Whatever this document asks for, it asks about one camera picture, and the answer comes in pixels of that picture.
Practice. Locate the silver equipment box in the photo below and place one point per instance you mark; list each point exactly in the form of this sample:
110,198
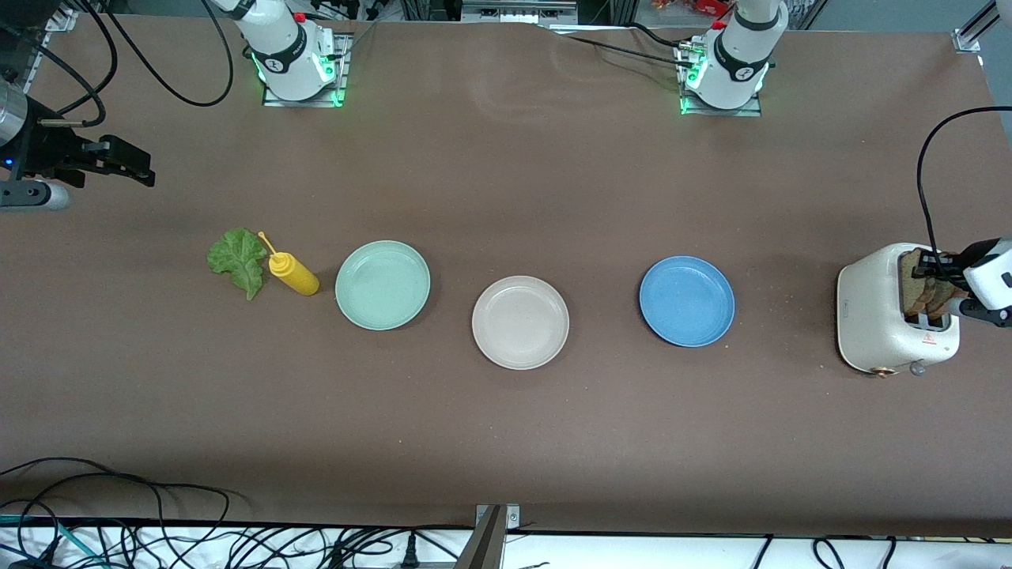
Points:
518,9

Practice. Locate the white two-slot toaster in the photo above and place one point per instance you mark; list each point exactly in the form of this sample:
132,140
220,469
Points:
874,316

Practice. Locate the aluminium frame rail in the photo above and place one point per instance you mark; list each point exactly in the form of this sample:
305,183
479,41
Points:
59,20
976,28

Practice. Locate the black power plug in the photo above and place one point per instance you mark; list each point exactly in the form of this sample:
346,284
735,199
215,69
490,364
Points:
409,553

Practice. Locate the beige round plate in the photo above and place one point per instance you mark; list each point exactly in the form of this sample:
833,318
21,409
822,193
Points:
520,322

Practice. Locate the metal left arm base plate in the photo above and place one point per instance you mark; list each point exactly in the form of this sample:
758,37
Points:
719,112

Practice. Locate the green lettuce leaf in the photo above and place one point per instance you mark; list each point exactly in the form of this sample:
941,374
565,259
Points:
237,261

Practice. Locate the aluminium profile post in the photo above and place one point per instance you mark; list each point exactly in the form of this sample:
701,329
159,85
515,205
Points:
486,541

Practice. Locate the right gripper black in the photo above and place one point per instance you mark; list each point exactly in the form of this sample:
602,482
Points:
49,149

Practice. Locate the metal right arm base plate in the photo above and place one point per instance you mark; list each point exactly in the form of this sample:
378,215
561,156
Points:
342,79

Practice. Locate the mint green round plate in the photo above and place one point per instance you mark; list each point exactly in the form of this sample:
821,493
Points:
383,284

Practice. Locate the red objects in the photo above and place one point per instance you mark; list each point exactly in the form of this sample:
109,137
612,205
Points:
704,6

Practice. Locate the brown bread slice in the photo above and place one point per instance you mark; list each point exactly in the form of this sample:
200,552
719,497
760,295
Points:
951,304
917,296

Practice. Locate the blue round plate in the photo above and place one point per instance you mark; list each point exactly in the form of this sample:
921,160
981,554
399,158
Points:
686,300

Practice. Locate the yellow squeeze mustard bottle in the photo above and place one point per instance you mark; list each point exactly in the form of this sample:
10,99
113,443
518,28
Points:
294,275

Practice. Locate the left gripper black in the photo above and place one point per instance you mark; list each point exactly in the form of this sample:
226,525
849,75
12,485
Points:
951,267

